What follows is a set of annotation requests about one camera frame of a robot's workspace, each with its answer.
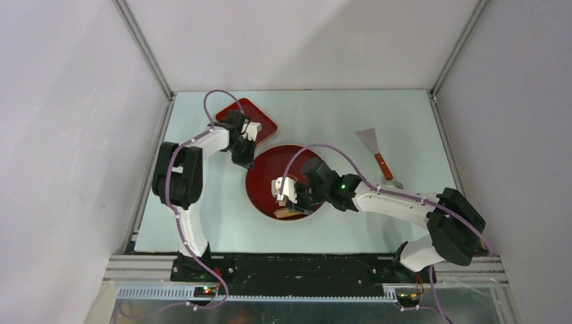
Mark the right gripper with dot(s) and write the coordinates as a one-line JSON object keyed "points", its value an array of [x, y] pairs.
{"points": [[299, 206]]}

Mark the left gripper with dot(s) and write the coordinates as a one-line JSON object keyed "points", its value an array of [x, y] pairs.
{"points": [[247, 160]]}

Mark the round red plate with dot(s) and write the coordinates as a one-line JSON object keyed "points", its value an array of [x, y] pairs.
{"points": [[268, 166]]}

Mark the wooden dough roller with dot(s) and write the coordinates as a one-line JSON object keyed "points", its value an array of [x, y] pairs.
{"points": [[284, 213]]}

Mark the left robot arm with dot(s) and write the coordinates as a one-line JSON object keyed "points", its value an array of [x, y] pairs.
{"points": [[178, 177]]}

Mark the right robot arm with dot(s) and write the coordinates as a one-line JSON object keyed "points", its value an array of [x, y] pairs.
{"points": [[454, 226]]}

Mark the white dough ball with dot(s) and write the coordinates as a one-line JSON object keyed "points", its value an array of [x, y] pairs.
{"points": [[274, 188]]}

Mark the rectangular red tray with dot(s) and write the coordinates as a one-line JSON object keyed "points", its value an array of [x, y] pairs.
{"points": [[254, 114]]}

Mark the small metal cup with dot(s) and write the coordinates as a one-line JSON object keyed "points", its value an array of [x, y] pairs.
{"points": [[393, 183]]}

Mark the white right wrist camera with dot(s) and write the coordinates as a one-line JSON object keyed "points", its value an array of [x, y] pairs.
{"points": [[287, 191]]}

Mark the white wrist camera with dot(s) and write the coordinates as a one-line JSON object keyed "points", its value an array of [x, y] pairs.
{"points": [[287, 191], [251, 130]]}

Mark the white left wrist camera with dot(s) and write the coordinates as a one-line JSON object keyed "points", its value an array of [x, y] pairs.
{"points": [[251, 130]]}

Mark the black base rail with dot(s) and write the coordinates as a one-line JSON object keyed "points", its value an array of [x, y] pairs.
{"points": [[297, 275]]}

